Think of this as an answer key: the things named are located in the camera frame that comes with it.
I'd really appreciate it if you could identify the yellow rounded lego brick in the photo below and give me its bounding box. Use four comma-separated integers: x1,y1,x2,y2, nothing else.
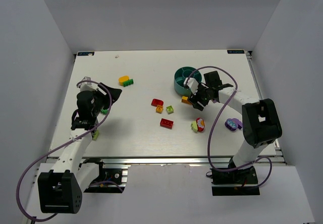
118,75,130,86

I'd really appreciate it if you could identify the green lego plate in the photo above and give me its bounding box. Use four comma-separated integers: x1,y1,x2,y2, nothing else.
123,79,134,87

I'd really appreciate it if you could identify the small orange lego brick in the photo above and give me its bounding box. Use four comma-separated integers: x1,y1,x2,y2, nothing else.
156,105,164,114

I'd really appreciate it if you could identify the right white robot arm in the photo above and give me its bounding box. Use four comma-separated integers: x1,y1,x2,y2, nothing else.
184,67,283,173

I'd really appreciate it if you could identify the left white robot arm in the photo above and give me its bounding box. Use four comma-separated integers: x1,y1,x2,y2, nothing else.
37,81,122,214

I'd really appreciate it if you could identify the red flower lego piece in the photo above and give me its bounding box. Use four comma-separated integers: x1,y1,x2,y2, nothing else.
196,118,205,132

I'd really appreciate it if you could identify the lime green lego brick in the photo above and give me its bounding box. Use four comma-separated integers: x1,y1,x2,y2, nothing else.
92,130,99,141

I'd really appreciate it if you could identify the teal round divided container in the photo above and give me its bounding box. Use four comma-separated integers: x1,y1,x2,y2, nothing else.
174,67,196,97

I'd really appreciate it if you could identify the light green small lego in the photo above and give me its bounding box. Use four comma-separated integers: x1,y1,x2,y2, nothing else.
166,105,174,114

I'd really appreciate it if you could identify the red curved lego brick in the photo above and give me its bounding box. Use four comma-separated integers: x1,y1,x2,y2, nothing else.
151,98,164,107

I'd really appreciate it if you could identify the purple paw lego piece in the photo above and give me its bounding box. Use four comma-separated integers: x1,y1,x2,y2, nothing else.
225,118,243,132

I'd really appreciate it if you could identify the left corner label sticker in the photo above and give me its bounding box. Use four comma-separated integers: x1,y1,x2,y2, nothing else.
77,51,95,57

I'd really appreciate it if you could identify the corner label sticker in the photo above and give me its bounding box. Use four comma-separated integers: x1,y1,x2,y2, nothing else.
77,51,95,57
227,49,245,54

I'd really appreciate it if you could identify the right corner label sticker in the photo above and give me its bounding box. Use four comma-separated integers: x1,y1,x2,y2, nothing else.
227,49,245,54

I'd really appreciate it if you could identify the red rectangular lego brick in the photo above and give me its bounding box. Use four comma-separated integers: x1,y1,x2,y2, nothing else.
159,118,174,129

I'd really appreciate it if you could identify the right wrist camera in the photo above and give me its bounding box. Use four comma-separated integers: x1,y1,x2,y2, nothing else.
183,77,199,97

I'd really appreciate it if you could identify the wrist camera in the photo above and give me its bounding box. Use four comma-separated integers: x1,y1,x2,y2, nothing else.
183,77,199,97
78,76,96,92

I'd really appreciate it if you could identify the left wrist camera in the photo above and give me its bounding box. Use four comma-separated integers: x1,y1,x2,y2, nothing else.
78,76,96,92

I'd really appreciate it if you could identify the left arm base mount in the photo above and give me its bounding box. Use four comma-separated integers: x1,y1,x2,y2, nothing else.
79,158,125,193

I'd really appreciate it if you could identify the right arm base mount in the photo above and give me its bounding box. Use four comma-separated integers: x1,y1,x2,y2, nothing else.
205,167,260,196

